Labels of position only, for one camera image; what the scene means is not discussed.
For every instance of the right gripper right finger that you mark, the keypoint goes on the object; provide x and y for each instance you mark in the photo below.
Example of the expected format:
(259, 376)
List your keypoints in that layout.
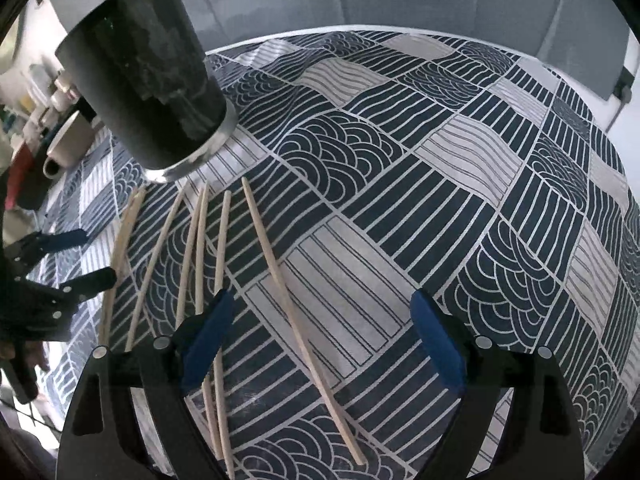
(540, 439)

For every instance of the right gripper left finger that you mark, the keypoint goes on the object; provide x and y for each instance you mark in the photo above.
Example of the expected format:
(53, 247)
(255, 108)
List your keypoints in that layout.
(102, 438)

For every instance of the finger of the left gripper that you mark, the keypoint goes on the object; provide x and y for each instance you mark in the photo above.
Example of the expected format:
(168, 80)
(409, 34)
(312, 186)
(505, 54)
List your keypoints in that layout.
(35, 246)
(71, 293)

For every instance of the beige ceramic mug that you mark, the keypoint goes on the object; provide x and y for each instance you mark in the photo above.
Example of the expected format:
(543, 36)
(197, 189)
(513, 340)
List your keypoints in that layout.
(69, 145)

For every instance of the patterned navy white tablecloth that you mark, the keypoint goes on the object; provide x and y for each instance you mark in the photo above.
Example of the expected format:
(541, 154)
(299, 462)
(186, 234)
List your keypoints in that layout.
(382, 163)

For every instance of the red kitchen object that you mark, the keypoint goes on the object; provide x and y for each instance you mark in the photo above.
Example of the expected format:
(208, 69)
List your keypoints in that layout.
(22, 162)

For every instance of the black cylindrical utensil holder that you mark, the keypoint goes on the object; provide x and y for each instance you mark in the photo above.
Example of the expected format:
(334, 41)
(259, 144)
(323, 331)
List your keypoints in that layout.
(141, 67)

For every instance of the person's left hand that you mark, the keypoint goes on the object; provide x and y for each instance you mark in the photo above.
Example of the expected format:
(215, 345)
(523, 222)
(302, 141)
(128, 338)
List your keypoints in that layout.
(33, 354)

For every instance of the wooden chopstick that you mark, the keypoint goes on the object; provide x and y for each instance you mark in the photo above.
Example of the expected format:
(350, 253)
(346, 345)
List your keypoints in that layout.
(186, 261)
(206, 386)
(223, 319)
(129, 218)
(140, 311)
(297, 327)

